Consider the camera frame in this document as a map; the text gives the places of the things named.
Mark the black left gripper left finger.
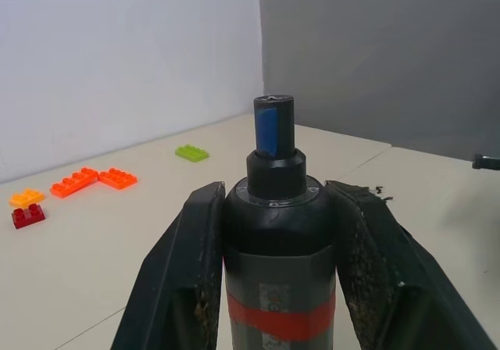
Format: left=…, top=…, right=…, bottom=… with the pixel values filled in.
left=109, top=181, right=227, bottom=350

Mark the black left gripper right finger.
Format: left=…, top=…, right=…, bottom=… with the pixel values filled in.
left=324, top=180, right=500, bottom=350

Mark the square orange toy brick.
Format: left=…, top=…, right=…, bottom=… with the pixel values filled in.
left=97, top=167, right=139, bottom=191

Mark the green toy brick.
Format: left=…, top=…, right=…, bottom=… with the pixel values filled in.
left=174, top=145, right=210, bottom=164

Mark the long orange toy brick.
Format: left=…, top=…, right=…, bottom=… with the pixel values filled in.
left=49, top=167, right=99, bottom=198

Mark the black object at table edge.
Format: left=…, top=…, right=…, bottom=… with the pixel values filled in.
left=471, top=153, right=500, bottom=172

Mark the dark red toy brick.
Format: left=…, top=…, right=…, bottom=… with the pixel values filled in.
left=11, top=204, right=47, bottom=230

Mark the yellow toy brick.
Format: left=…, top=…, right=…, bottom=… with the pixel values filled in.
left=9, top=187, right=46, bottom=207

